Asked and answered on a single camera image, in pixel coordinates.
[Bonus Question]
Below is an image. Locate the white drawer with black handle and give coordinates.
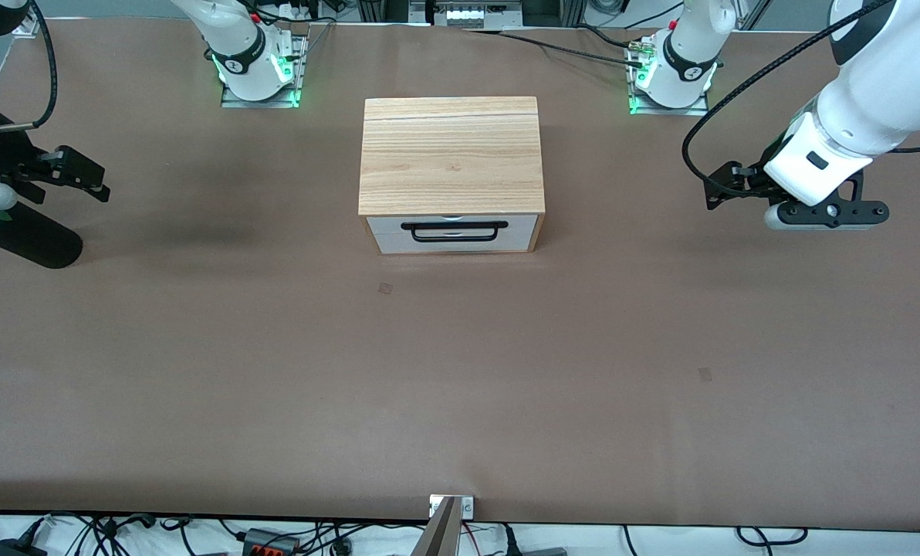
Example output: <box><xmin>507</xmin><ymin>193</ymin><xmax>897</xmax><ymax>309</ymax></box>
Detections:
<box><xmin>367</xmin><ymin>215</ymin><xmax>539</xmax><ymax>244</ymax></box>

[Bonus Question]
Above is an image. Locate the wooden drawer cabinet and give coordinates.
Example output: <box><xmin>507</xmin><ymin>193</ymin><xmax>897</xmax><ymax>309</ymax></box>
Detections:
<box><xmin>358</xmin><ymin>97</ymin><xmax>546</xmax><ymax>255</ymax></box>

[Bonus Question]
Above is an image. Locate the black vase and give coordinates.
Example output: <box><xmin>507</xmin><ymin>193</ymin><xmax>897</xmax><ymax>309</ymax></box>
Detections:
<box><xmin>0</xmin><ymin>207</ymin><xmax>83</xmax><ymax>270</ymax></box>

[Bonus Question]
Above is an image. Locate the white power strip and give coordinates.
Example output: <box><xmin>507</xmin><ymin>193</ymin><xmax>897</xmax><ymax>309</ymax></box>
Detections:
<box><xmin>443</xmin><ymin>2</ymin><xmax>493</xmax><ymax>29</ymax></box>

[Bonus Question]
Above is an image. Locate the black box with orange connectors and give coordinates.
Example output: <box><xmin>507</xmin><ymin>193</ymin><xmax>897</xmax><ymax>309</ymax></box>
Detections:
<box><xmin>242</xmin><ymin>528</ymin><xmax>301</xmax><ymax>556</ymax></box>

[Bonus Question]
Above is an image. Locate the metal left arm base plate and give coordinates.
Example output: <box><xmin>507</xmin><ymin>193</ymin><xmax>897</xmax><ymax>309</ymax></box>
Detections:
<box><xmin>627</xmin><ymin>37</ymin><xmax>712</xmax><ymax>117</ymax></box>

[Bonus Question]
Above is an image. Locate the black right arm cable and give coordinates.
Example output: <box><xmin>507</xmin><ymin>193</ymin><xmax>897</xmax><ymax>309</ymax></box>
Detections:
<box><xmin>0</xmin><ymin>0</ymin><xmax>59</xmax><ymax>133</ymax></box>

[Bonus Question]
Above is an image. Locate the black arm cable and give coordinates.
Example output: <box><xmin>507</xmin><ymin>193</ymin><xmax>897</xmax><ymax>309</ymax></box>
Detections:
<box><xmin>682</xmin><ymin>0</ymin><xmax>897</xmax><ymax>186</ymax></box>
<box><xmin>0</xmin><ymin>0</ymin><xmax>59</xmax><ymax>133</ymax></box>

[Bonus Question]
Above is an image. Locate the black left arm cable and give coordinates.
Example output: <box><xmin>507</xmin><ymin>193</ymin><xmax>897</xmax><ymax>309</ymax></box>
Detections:
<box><xmin>682</xmin><ymin>0</ymin><xmax>897</xmax><ymax>186</ymax></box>

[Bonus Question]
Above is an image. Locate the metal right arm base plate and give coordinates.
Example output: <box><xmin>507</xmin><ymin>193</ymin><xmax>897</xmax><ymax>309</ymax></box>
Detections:
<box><xmin>220</xmin><ymin>34</ymin><xmax>308</xmax><ymax>110</ymax></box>

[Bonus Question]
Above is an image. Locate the black cable on table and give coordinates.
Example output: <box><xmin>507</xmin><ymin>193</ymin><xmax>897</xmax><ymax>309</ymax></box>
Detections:
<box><xmin>466</xmin><ymin>28</ymin><xmax>650</xmax><ymax>66</ymax></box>

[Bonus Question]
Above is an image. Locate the white drawer without handle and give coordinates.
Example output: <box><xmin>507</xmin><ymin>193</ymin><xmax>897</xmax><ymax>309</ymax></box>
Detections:
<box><xmin>374</xmin><ymin>230</ymin><xmax>535</xmax><ymax>255</ymax></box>

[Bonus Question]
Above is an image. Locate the looped black cable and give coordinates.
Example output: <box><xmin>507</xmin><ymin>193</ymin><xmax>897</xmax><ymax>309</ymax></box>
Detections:
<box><xmin>736</xmin><ymin>527</ymin><xmax>809</xmax><ymax>547</ymax></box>

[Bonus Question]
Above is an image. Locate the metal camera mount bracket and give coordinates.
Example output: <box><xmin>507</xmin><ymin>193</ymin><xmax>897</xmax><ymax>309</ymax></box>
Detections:
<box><xmin>412</xmin><ymin>494</ymin><xmax>475</xmax><ymax>556</ymax></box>

